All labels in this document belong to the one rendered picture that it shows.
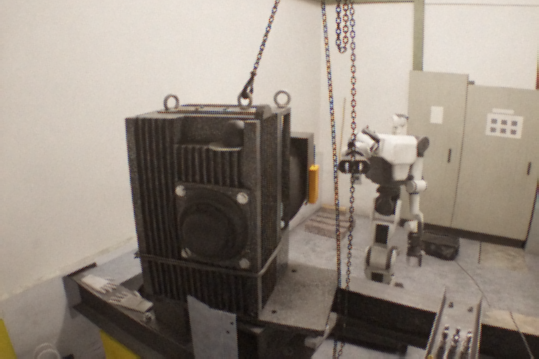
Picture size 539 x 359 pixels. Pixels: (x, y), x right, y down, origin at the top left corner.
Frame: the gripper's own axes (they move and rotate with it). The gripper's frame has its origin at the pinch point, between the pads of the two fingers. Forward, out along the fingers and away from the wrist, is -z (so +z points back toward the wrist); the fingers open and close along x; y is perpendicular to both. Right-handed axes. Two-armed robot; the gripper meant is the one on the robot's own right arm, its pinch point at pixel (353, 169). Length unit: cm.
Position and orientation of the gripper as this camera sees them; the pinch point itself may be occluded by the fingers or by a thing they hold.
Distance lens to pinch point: 140.6
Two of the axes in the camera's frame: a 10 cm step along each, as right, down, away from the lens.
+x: -9.7, -0.3, 2.4
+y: -0.4, -9.6, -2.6
